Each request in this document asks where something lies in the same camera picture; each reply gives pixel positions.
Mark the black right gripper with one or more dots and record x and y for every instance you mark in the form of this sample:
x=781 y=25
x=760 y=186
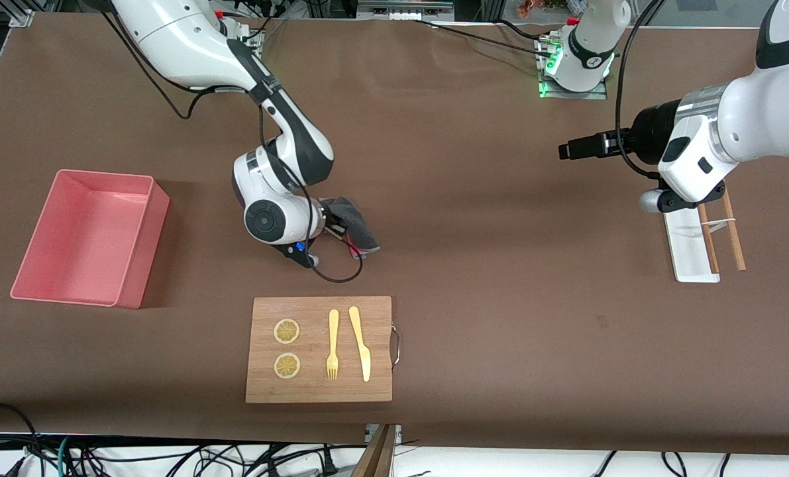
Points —
x=334 y=216

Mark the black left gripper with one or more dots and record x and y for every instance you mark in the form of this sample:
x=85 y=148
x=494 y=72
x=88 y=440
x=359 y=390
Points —
x=650 y=133

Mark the dark grey microfibre cloth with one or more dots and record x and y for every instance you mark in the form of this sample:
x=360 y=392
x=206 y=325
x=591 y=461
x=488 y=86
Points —
x=354 y=218

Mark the yellow plastic fork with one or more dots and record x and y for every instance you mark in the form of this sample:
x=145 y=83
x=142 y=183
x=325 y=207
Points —
x=333 y=331

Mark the yellow plastic knife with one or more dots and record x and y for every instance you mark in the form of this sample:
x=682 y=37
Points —
x=361 y=344

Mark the lemon slice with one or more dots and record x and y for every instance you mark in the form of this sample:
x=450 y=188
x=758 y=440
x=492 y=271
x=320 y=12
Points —
x=286 y=331
x=287 y=366

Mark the wooden cutting board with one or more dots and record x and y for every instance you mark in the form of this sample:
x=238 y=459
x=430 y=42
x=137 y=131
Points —
x=318 y=391

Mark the white rectangular tray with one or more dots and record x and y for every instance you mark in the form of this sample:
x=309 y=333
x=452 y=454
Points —
x=689 y=252

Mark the white rubber band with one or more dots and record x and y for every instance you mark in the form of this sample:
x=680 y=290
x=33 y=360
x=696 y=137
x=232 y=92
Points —
x=719 y=222

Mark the wooden rod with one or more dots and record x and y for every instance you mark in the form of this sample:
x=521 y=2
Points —
x=711 y=252
x=735 y=245

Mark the wooden beam under table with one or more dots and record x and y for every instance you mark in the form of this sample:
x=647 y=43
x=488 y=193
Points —
x=375 y=454

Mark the black power plug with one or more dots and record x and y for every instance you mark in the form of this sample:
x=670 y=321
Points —
x=330 y=462

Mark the grey power strip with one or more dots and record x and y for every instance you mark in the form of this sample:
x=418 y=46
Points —
x=404 y=8

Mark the pink plastic bin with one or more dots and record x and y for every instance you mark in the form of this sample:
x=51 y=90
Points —
x=83 y=238

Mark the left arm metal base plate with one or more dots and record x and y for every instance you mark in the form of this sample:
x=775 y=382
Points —
x=573 y=95

